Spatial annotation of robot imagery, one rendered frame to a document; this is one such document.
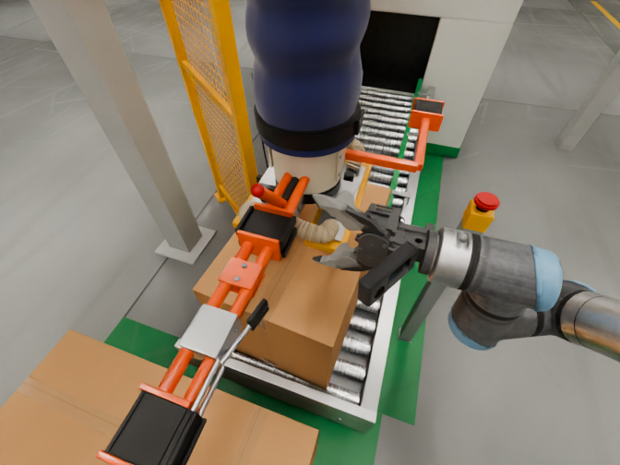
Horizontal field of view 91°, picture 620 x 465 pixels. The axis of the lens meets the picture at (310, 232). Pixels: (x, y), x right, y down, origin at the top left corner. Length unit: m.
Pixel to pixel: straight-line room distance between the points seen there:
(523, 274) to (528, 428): 1.50
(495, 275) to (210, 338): 0.41
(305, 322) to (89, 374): 0.85
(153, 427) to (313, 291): 0.49
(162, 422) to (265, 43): 0.55
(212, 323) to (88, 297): 1.85
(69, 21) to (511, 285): 1.49
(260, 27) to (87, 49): 1.02
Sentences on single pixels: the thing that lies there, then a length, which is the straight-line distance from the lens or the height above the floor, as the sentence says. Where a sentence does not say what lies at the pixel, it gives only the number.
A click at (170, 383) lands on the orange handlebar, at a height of 1.22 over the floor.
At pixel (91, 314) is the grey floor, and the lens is 2.24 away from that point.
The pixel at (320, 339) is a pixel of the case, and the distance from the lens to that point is 0.77.
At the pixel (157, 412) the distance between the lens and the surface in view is 0.48.
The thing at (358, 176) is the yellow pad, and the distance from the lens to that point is 0.89.
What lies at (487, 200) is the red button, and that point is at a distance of 1.05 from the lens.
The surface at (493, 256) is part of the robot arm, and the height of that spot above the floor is 1.32.
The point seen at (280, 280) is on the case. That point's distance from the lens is 0.85.
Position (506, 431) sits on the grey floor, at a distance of 1.91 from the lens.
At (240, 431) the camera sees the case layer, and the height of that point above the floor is 0.54.
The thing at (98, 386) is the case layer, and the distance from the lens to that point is 1.36.
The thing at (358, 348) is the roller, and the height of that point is 0.55.
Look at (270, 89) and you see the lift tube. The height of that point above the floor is 1.42.
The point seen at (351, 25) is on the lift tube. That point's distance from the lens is 0.57.
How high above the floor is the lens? 1.67
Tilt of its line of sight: 50 degrees down
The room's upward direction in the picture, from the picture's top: straight up
